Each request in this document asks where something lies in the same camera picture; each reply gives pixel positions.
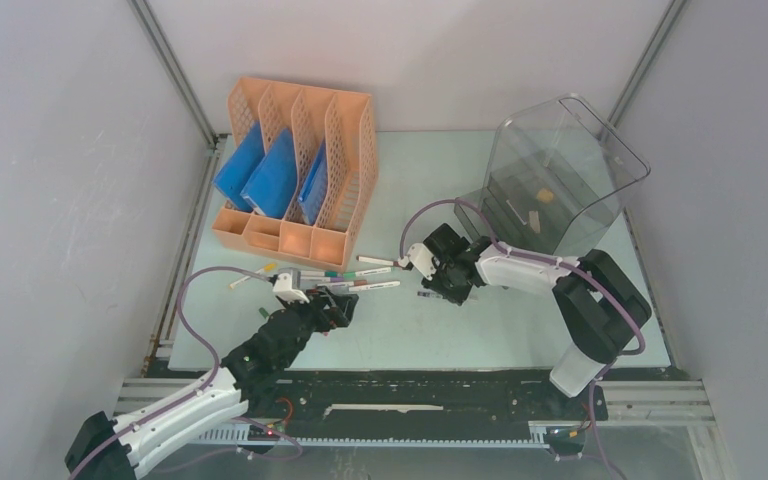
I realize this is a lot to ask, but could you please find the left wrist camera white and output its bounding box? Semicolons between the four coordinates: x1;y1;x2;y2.
270;268;310;303

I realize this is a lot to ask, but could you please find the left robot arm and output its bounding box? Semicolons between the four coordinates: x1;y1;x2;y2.
64;289;359;479

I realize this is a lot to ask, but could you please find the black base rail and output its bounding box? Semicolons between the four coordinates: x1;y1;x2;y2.
214;368;617;444

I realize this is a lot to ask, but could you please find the clear purple pen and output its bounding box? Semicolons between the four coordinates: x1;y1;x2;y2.
417;291;444;299

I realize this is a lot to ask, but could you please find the small cork block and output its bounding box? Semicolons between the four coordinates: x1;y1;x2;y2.
536;188;555;204

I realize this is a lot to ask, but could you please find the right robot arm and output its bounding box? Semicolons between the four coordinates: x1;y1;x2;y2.
400;224;652;418

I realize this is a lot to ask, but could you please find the white marker right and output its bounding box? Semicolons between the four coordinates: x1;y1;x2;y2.
348;280;401;292

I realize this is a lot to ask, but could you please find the tan eraser stick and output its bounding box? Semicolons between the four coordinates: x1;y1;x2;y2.
527;210;541;234

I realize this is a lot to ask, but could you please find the clear plastic drawer cabinet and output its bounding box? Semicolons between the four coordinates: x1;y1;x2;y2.
454;93;651;256

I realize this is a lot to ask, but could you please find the purple cap marker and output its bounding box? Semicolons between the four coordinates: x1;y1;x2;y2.
301;276;345;284

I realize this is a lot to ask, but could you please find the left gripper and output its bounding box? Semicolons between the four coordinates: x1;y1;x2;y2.
278;285;356;368

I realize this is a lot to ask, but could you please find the yellow cap marker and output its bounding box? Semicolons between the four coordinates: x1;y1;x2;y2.
228;262;279;291

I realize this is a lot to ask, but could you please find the orange plastic file organizer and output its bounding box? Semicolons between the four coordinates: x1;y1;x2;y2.
212;76;379;271

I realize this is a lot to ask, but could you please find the green cap marker upper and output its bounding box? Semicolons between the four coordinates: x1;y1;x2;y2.
341;266;393;279

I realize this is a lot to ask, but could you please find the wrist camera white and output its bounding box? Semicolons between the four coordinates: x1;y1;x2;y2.
270;268;310;303
400;243;437;280

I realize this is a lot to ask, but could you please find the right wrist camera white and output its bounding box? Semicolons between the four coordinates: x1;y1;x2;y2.
400;243;437;280

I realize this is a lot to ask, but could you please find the brown cap marker in cluster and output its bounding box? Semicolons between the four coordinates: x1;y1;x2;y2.
316;279;368;288

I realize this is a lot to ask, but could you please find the blue folder front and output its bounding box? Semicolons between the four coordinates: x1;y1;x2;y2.
214;121;265;213

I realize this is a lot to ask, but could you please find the blue folder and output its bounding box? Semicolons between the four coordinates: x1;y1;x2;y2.
297;141;328;225
214;121;265;213
241;128;298;219

